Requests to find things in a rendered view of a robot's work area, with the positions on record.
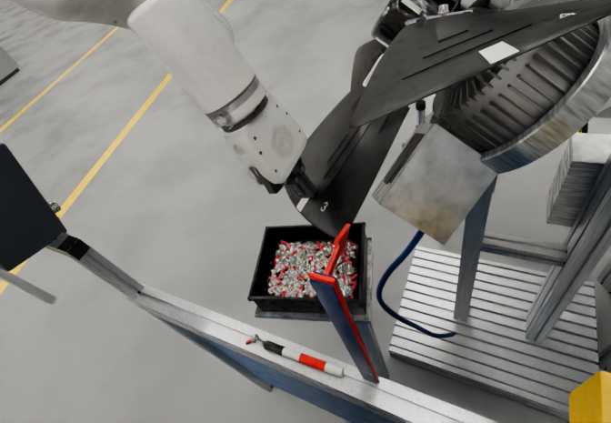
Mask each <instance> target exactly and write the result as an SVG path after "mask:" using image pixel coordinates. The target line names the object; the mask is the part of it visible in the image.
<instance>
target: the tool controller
mask: <svg viewBox="0 0 611 423"><path fill-rule="evenodd" d="M60 210H61V207H60V206H59V205H58V204H57V203H56V202H55V201H52V202H51V203H48V202H47V201H46V200H45V199H44V197H43V196H42V194H41V193H40V192H39V190H38V189H37V187H36V186H35V184H34V183H33V181H32V180H31V179H30V177H29V176H28V174H27V173H26V172H25V171H24V169H23V168H22V167H21V165H20V164H19V162H18V161H17V160H16V158H15V156H14V155H13V153H12V151H11V150H10V149H9V148H8V147H7V145H6V144H4V143H1V142H0V268H1V269H3V270H4V271H7V272H8V271H11V270H13V269H14V268H16V267H17V266H19V265H20V264H22V263H23V262H25V261H26V260H27V259H28V258H30V257H31V256H33V255H34V254H36V253H37V252H39V251H40V250H42V249H43V248H45V247H46V246H48V245H49V244H51V243H52V242H53V241H54V240H57V237H58V236H59V235H60V234H61V233H66V232H67V231H66V228H65V226H64V225H63V224H62V222H61V221H60V218H59V217H58V216H57V215H56V214H55V213H57V212H59V211H60Z"/></svg>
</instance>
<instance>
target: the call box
mask: <svg viewBox="0 0 611 423"><path fill-rule="evenodd" d="M569 423H611V373H608V372H605V371H598V372H597V373H595V374H594V376H592V377H591V378H589V379H588V380H587V381H586V382H584V383H583V384H582V385H580V386H579V387H578V388H576V389H575V390H573V391H572V392H571V393H570V395H569Z"/></svg>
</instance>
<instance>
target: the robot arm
mask: <svg viewBox="0 0 611 423"><path fill-rule="evenodd" d="M8 1H10V2H12V3H14V4H17V5H20V6H22V7H23V8H25V9H27V10H30V11H32V12H34V13H37V14H39V15H42V16H45V17H48V18H51V19H54V20H58V21H65V22H87V23H97V24H104V25H113V26H118V27H122V28H124V29H128V30H131V31H133V32H134V33H135V34H136V35H137V36H138V38H139V39H140V40H141V41H142V42H143V43H144V45H145V46H146V47H147V48H148V49H149V50H150V52H151V53H152V54H153V55H154V56H155V57H156V59H157V60H158V61H159V62H160V63H161V64H162V66H163V67H164V68H165V69H166V70H167V71H168V73H169V74H170V75H171V76H172V77H173V78H174V80H175V81H176V82H177V83H178V84H179V85H180V86H181V87H182V88H183V89H184V90H185V92H186V93H187V94H188V95H189V96H190V97H191V98H192V100H193V101H194V102H195V103H196V104H197V105H198V107H199V108H200V109H201V110H202V111H203V112H204V114H205V115H206V116H207V117H208V118H209V119H210V121H211V122H212V123H213V124H214V125H215V126H216V127H220V126H221V127H222V129H223V130H224V131H225V132H224V133H223V136H224V138H225V140H226V142H227V144H228V145H229V146H230V148H231V150H232V151H233V153H234V154H235V156H236V158H237V159H238V160H239V162H240V163H241V164H242V166H243V167H244V168H245V170H246V171H247V172H248V174H249V175H250V176H251V177H252V178H253V179H254V180H255V181H256V182H257V183H258V184H259V185H261V186H262V185H264V186H265V188H266V190H267V192H268V193H269V194H277V193H278V192H279V191H280V190H281V189H282V188H283V186H289V187H290V188H291V189H292V191H293V192H294V193H295V195H296V196H297V197H299V198H309V197H314V195H315V194H314V193H315V192H316V187H315V186H314V185H313V183H312V182H311V181H310V179H309V178H308V177H307V175H306V174H305V171H306V168H305V166H304V164H303V163H302V156H301V154H302V152H303V150H304V148H305V146H306V135H305V133H304V132H303V130H302V129H301V127H300V126H299V125H298V123H297V122H296V121H295V120H294V118H293V117H291V115H290V114H289V113H288V112H287V111H286V109H285V108H284V107H283V106H282V105H281V104H280V103H279V102H278V101H277V100H276V99H275V98H274V97H273V96H271V95H270V94H269V93H266V92H265V88H264V86H263V85H262V84H261V82H260V81H259V79H258V78H257V77H256V75H255V73H254V72H253V70H252V69H251V68H250V66H249V65H248V63H247V62H246V61H245V59H244V58H243V57H242V55H241V54H240V52H239V51H238V50H237V48H236V47H235V45H234V35H233V31H232V28H231V26H230V24H229V23H228V21H227V20H226V19H225V17H224V16H223V15H222V14H221V13H220V12H219V11H217V10H216V9H215V8H214V7H213V6H211V5H210V4H208V3H207V2H206V1H204V0H8Z"/></svg>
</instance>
